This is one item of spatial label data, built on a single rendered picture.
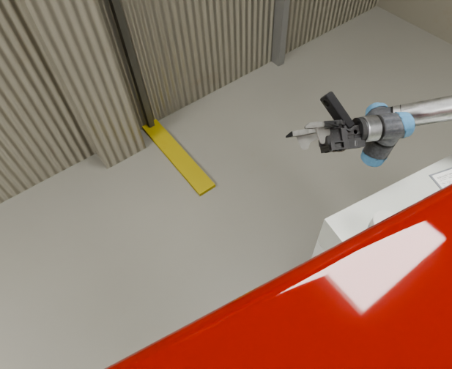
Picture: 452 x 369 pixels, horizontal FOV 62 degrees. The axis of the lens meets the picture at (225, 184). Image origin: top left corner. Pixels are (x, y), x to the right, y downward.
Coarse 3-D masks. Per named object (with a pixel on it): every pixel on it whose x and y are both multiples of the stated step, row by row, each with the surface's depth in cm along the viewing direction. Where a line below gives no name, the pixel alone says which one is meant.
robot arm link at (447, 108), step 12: (372, 108) 123; (384, 108) 121; (396, 108) 119; (408, 108) 117; (420, 108) 115; (432, 108) 113; (444, 108) 112; (420, 120) 116; (432, 120) 115; (444, 120) 114
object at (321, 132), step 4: (308, 124) 96; (312, 124) 96; (316, 124) 97; (320, 124) 97; (324, 124) 98; (308, 128) 97; (312, 128) 98; (316, 128) 97; (320, 128) 98; (324, 128) 99; (328, 128) 101; (316, 132) 97; (320, 132) 98; (324, 132) 99; (328, 132) 101; (320, 136) 98; (324, 136) 99; (320, 140) 98; (324, 140) 99
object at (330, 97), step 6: (324, 96) 105; (330, 96) 104; (324, 102) 105; (330, 102) 104; (336, 102) 104; (330, 108) 106; (336, 108) 104; (342, 108) 104; (330, 114) 108; (336, 114) 105; (342, 114) 104; (348, 114) 104; (342, 120) 104; (348, 120) 104; (348, 126) 104
